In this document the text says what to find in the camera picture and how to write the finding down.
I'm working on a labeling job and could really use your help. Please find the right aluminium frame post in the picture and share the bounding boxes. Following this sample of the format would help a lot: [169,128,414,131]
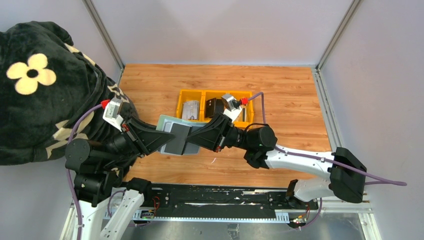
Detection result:
[315,0,363,72]

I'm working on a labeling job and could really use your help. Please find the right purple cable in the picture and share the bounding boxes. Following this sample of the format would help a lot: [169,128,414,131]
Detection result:
[240,91,408,229]

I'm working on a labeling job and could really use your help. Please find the green card holder wallet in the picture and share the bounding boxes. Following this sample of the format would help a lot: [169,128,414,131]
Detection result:
[156,114,206,156]

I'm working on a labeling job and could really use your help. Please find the left yellow bin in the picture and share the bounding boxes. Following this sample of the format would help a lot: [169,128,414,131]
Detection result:
[175,89,204,122]

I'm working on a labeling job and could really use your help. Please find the black card holder in bin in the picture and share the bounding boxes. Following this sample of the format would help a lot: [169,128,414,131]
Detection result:
[204,97,225,119]

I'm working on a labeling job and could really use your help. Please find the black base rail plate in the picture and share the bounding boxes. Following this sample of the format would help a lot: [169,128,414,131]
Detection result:
[133,183,319,223]

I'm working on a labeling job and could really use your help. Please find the black floral blanket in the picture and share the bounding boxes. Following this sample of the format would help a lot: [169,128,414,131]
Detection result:
[0,21,138,166]

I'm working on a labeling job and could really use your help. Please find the aluminium frame post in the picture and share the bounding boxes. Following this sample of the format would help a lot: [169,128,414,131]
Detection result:
[315,0,363,72]
[82,0,125,72]

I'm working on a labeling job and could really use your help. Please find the dark grey credit card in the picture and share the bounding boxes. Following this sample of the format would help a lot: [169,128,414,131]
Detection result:
[162,122,192,155]

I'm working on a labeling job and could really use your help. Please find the beige cards in right bin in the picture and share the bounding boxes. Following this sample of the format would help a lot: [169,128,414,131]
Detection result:
[236,105,249,122]

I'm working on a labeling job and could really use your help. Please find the silver cards in left bin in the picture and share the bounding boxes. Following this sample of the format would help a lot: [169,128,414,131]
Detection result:
[181,100,200,120]

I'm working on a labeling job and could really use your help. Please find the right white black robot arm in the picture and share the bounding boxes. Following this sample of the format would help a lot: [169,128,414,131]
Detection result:
[186,113,367,204]

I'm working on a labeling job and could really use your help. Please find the yellow bin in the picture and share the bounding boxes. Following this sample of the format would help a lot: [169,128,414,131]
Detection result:
[228,91,254,129]
[175,89,204,122]
[200,90,227,122]

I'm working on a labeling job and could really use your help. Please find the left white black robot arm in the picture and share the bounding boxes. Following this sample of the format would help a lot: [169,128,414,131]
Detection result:
[65,118,176,240]

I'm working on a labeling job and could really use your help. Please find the left aluminium frame post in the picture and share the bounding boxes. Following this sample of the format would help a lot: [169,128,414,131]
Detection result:
[82,0,125,72]

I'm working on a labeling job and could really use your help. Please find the purple cable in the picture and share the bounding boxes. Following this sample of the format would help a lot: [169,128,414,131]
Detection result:
[240,91,408,229]
[66,99,111,240]

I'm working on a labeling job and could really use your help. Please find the right yellow bin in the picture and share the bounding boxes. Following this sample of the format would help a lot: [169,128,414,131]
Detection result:
[228,91,254,129]

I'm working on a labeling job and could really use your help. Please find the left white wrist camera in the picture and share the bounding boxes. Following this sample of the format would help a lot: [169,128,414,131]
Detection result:
[102,97,124,132]

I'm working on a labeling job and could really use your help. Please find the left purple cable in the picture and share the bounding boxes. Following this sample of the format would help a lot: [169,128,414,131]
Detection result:
[66,99,111,240]

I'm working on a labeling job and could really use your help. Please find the middle yellow bin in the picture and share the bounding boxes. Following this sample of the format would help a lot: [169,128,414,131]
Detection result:
[200,90,227,122]

